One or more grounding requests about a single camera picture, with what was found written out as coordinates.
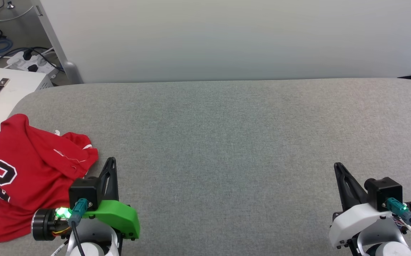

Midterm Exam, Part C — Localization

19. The grey metal partition foot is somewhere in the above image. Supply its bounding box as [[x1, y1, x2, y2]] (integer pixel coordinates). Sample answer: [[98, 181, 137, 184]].
[[62, 60, 84, 85]]

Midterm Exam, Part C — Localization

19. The black left cable teal plug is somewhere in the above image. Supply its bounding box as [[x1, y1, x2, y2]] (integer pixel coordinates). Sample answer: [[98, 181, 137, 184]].
[[68, 198, 89, 256]]

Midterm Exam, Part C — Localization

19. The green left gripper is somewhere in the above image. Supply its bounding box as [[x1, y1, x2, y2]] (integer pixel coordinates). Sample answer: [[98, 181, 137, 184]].
[[83, 157, 141, 239]]

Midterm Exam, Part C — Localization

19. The white floor cable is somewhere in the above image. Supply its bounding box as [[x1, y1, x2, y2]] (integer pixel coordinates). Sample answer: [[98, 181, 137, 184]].
[[0, 5, 35, 22]]

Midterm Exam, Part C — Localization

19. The black cable teal plug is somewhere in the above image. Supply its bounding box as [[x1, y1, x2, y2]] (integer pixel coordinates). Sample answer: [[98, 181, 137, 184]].
[[385, 197, 411, 246], [68, 198, 89, 256]]

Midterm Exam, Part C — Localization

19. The white power strip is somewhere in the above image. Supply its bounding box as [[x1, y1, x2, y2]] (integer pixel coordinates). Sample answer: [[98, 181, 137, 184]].
[[6, 50, 59, 76]]

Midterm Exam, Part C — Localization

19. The black right cable teal plug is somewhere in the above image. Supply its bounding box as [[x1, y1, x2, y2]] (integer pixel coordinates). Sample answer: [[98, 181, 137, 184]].
[[385, 197, 411, 246]]

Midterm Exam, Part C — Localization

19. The white equipment box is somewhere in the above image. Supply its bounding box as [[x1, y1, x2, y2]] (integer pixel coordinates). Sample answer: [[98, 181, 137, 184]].
[[0, 66, 55, 165]]

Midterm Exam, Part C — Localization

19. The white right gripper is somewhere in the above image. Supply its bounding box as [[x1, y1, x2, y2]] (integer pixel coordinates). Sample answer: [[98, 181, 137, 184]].
[[329, 162, 403, 250]]

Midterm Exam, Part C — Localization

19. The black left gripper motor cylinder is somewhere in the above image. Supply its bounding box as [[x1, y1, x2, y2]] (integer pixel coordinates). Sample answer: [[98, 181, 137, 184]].
[[31, 208, 72, 241]]

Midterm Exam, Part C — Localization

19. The white partition panel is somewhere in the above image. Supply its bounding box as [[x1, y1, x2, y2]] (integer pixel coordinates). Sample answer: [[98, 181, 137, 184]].
[[34, 0, 411, 84]]

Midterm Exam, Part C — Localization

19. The red and white jersey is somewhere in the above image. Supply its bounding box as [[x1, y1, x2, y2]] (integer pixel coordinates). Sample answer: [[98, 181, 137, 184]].
[[0, 114, 99, 244]]

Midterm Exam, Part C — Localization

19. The black floor power cable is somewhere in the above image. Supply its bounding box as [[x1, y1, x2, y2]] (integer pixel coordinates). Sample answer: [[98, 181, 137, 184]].
[[0, 46, 64, 72]]

